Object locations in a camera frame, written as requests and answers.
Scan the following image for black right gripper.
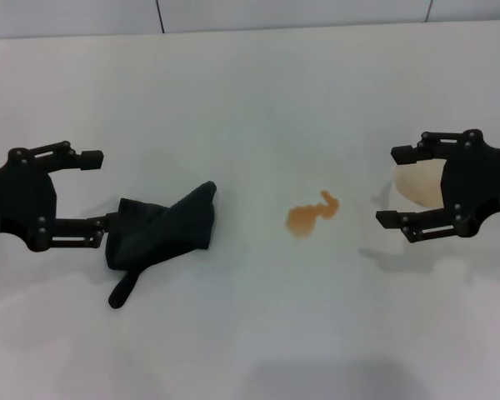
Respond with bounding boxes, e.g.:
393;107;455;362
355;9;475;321
375;129;500;245

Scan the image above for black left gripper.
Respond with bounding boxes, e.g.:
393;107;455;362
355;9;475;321
0;141;121;253

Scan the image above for dark rag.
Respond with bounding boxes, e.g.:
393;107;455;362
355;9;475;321
103;180;218;309

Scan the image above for orange liquid stain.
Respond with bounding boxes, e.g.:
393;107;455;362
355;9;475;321
285;190;340;240

